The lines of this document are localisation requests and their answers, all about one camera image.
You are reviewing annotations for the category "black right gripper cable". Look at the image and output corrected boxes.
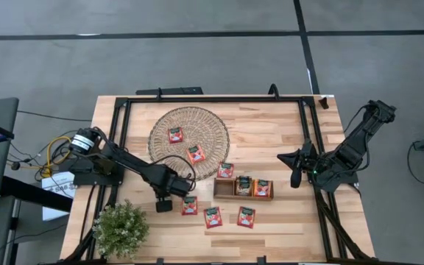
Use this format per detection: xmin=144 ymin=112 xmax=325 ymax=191
xmin=343 ymin=104 xmax=373 ymax=174

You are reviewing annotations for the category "red tea packet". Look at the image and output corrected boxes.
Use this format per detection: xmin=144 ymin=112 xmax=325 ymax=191
xmin=217 ymin=162 xmax=235 ymax=180
xmin=167 ymin=127 xmax=185 ymax=144
xmin=236 ymin=205 xmax=256 ymax=230
xmin=203 ymin=206 xmax=223 ymax=230
xmin=181 ymin=195 xmax=199 ymax=216

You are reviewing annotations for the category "wooden tea organizer box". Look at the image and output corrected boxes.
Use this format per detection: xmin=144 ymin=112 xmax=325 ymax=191
xmin=213 ymin=175 xmax=275 ymax=202

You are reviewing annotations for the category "black frame hook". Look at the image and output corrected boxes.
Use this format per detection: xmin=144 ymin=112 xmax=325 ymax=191
xmin=266 ymin=83 xmax=281 ymax=100

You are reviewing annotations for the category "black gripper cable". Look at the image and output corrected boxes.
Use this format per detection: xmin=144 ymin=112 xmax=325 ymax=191
xmin=149 ymin=154 xmax=198 ymax=192
xmin=343 ymin=104 xmax=373 ymax=174

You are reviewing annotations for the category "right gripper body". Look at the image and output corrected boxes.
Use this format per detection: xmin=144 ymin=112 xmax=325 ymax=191
xmin=291 ymin=140 xmax=325 ymax=189

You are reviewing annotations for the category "white cardboard box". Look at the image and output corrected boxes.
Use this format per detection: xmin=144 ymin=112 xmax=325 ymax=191
xmin=41 ymin=171 xmax=77 ymax=222

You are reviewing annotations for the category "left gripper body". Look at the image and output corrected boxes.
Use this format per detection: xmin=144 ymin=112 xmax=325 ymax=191
xmin=155 ymin=172 xmax=193 ymax=213

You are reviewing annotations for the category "long black bar device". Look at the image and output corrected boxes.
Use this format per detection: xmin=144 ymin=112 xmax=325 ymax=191
xmin=135 ymin=86 xmax=205 ymax=96

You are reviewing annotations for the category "black metal table frame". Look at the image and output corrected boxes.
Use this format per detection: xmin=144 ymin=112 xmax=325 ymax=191
xmin=60 ymin=96 xmax=378 ymax=265

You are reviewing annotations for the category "black cable bundle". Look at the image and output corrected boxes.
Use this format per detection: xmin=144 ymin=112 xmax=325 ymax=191
xmin=7 ymin=127 xmax=88 ymax=177

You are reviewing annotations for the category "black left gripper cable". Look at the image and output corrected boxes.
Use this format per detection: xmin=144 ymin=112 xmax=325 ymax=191
xmin=149 ymin=154 xmax=198 ymax=192

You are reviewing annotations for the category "thin black floor cable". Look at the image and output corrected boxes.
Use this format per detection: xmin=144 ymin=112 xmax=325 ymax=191
xmin=15 ymin=109 xmax=93 ymax=123

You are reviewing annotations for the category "small artificial potted plant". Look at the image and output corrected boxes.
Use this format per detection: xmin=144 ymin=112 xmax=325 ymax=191
xmin=91 ymin=198 xmax=151 ymax=261

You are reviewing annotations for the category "round woven placemat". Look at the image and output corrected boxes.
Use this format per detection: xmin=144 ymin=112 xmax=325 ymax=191
xmin=147 ymin=106 xmax=230 ymax=181

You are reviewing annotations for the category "orange tea packet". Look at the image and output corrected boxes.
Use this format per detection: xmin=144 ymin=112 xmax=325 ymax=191
xmin=186 ymin=145 xmax=207 ymax=166
xmin=254 ymin=179 xmax=272 ymax=198

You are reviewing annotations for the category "yellow floor cable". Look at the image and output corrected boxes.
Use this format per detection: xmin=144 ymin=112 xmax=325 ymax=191
xmin=42 ymin=135 xmax=74 ymax=180

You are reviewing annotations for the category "black floor beam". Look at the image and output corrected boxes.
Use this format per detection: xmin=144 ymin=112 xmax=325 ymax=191
xmin=0 ymin=175 xmax=74 ymax=213

